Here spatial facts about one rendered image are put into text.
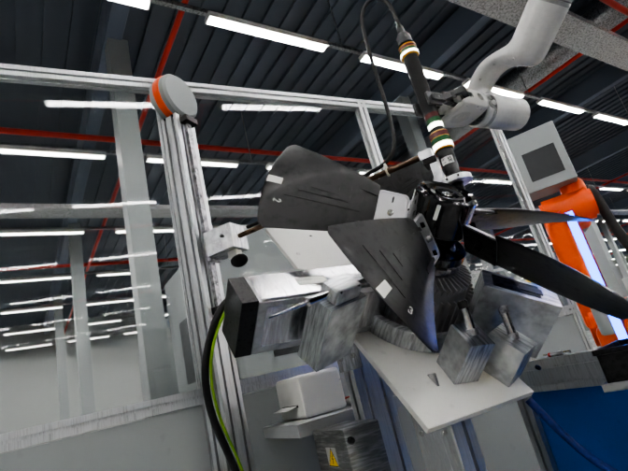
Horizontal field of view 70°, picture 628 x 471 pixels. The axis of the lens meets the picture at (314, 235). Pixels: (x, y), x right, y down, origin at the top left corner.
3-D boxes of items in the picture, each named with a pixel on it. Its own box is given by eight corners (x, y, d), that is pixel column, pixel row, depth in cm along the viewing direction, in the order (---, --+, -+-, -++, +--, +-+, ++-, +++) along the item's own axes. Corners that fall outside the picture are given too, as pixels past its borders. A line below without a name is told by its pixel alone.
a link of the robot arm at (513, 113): (476, 87, 114) (503, 99, 107) (510, 92, 120) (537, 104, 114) (463, 120, 118) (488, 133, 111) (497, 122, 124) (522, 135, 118)
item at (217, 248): (204, 261, 123) (199, 232, 125) (221, 264, 129) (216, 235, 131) (234, 249, 118) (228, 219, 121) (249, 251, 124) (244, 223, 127)
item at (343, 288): (335, 307, 73) (318, 294, 75) (359, 296, 77) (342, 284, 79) (339, 294, 72) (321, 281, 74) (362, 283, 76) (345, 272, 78)
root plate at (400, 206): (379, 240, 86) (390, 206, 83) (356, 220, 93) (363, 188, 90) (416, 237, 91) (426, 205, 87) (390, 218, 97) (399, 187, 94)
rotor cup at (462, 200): (424, 270, 83) (446, 206, 78) (380, 233, 94) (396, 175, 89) (478, 263, 90) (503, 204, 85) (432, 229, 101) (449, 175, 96)
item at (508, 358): (508, 388, 83) (474, 365, 87) (521, 374, 87) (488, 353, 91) (525, 354, 79) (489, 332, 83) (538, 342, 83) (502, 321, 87)
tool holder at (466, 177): (428, 190, 96) (414, 149, 99) (435, 197, 102) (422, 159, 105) (469, 173, 93) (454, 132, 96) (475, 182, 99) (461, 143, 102)
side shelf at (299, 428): (264, 438, 125) (263, 427, 126) (370, 406, 142) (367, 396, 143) (299, 438, 105) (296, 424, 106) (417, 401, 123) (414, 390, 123)
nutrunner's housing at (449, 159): (449, 195, 95) (389, 25, 109) (453, 199, 99) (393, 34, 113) (467, 188, 94) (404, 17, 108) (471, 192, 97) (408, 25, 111)
